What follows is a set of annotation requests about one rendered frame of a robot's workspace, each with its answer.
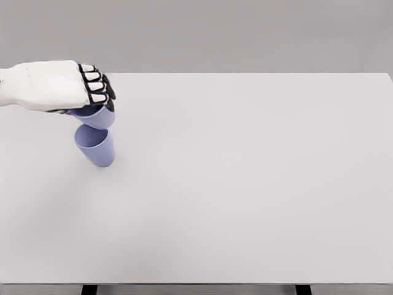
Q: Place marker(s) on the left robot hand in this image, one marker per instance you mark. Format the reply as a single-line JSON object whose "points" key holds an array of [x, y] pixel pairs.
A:
{"points": [[55, 86]]}

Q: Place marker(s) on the lavender plastic cup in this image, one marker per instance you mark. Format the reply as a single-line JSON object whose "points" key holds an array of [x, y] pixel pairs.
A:
{"points": [[99, 118], [98, 149]]}

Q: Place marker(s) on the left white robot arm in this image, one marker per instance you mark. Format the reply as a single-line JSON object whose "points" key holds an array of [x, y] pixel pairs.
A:
{"points": [[6, 87]]}

